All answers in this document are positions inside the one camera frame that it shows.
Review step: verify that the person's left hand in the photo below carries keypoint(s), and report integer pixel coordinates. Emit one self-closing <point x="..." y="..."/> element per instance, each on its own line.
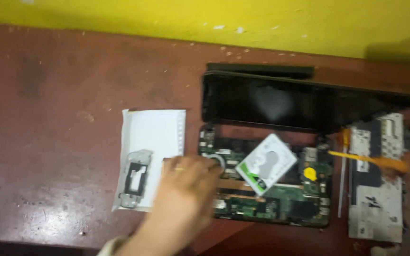
<point x="183" y="192"/>

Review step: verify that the person's left fingers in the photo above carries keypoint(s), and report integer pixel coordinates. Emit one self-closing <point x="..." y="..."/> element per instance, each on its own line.
<point x="190" y="164"/>

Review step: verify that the white paper sheet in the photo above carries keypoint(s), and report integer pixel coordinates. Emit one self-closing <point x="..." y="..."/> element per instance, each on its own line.
<point x="155" y="135"/>

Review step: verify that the upturned laptop keyboard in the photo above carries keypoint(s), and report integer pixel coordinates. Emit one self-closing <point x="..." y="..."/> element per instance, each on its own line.
<point x="375" y="199"/>

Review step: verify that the silver hard disk drive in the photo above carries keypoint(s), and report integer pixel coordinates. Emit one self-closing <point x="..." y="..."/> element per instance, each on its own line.
<point x="265" y="163"/>

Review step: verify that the white plastic strip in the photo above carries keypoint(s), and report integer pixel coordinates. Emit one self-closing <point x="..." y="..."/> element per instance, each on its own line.
<point x="342" y="185"/>

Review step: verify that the yellow coin cell battery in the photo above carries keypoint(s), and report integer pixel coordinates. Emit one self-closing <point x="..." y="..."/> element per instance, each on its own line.
<point x="310" y="174"/>

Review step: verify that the cream sleeve cuff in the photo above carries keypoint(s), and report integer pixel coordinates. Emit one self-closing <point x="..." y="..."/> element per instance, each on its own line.
<point x="110" y="247"/>

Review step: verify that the black laptop battery pack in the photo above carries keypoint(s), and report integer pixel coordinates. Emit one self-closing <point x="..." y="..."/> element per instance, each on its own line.
<point x="258" y="69"/>

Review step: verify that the black disassembled laptop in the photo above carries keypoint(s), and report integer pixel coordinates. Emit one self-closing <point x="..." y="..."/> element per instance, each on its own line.
<point x="290" y="103"/>

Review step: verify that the metal drive bracket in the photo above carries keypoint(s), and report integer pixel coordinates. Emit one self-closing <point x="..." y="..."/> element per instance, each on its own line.
<point x="135" y="177"/>

